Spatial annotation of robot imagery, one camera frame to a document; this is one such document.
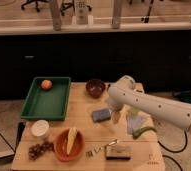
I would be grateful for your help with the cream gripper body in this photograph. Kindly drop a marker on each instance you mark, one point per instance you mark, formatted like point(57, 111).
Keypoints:
point(115, 115)

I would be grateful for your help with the blue sponge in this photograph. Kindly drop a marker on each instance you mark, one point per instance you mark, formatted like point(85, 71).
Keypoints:
point(101, 115)

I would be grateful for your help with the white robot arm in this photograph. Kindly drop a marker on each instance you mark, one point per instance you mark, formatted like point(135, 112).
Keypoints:
point(124, 92)

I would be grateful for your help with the black-edged scrub sponge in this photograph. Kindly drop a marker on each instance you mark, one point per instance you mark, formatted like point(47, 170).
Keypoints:
point(118, 152)

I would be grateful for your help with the green plastic tray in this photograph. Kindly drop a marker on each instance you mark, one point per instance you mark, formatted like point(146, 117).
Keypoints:
point(47, 104)

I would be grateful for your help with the green plastic cup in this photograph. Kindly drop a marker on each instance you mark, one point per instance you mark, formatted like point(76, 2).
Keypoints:
point(134, 111)

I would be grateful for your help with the light blue cloth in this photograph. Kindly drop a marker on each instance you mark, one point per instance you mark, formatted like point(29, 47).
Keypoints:
point(134, 122)

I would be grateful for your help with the green cucumber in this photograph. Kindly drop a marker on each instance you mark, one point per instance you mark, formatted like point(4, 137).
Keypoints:
point(136, 134)

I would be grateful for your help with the dark red bowl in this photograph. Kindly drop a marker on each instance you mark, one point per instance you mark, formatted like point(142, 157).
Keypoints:
point(95, 87)

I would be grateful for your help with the yellow corn cob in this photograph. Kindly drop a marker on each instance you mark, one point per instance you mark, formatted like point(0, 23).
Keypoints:
point(72, 133)

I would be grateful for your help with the orange bowl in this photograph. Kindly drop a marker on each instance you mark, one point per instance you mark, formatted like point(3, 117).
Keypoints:
point(60, 147)

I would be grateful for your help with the orange fruit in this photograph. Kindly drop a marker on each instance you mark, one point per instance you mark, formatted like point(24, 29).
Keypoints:
point(46, 85)

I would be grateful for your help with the white round container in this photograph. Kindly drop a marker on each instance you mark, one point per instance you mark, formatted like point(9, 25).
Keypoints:
point(40, 129)

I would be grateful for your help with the dark device on floor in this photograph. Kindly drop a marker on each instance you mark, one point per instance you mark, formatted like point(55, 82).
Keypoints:
point(184, 96)

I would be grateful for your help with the bunch of dark grapes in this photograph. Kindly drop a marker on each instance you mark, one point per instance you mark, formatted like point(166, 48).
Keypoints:
point(38, 150)

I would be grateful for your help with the white labelled box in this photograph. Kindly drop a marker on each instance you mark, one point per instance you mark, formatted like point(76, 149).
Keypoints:
point(81, 12)

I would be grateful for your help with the black office chair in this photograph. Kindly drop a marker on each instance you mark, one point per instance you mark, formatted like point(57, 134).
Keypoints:
point(36, 2)

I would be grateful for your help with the wooden post right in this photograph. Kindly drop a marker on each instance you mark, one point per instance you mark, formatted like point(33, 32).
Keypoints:
point(116, 15)

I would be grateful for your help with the wooden post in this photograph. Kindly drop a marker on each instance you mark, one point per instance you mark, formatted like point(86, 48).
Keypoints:
point(55, 14)
point(116, 15)

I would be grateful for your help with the wooden post left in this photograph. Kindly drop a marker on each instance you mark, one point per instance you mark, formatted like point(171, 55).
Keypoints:
point(55, 14)

